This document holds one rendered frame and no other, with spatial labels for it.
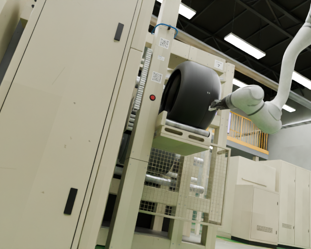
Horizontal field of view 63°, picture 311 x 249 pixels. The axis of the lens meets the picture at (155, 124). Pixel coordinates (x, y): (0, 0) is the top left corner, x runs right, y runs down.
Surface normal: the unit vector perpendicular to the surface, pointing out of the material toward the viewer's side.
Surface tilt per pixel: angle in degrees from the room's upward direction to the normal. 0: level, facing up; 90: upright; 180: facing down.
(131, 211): 90
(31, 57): 90
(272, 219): 90
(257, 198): 90
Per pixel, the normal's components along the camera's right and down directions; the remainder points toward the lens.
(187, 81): -0.38, -0.36
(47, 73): 0.33, -0.23
